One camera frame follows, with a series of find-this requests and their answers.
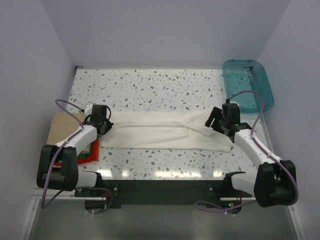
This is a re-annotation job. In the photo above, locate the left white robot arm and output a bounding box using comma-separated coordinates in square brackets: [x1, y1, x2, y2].
[36, 104, 113, 196]

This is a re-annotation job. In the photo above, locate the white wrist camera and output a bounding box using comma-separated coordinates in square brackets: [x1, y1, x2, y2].
[83, 102, 94, 116]
[229, 99, 239, 106]

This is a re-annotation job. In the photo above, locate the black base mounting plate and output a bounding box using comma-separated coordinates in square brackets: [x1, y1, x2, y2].
[75, 180, 247, 213]

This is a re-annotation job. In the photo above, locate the aluminium frame rail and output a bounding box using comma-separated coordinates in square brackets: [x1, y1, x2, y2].
[31, 187, 75, 201]

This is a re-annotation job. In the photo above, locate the teal plastic bin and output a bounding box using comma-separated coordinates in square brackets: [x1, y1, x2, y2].
[222, 59, 274, 114]

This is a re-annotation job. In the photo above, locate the folded orange t shirt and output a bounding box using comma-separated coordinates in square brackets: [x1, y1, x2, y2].
[54, 139, 100, 167]

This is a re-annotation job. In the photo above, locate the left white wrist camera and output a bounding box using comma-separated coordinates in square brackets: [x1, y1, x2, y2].
[83, 102, 94, 116]

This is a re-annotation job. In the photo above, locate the white t shirt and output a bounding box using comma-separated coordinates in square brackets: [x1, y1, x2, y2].
[100, 109, 233, 152]

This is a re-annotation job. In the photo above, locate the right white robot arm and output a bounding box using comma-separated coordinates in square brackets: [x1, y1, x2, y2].
[205, 102, 299, 208]

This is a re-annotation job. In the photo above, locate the folded green t shirt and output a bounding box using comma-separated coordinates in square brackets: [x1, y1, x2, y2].
[77, 149, 92, 159]

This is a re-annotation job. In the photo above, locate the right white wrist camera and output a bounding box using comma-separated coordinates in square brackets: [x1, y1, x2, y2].
[229, 99, 239, 106]

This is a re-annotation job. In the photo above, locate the folded beige t shirt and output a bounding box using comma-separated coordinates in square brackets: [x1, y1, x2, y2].
[46, 111, 92, 155]

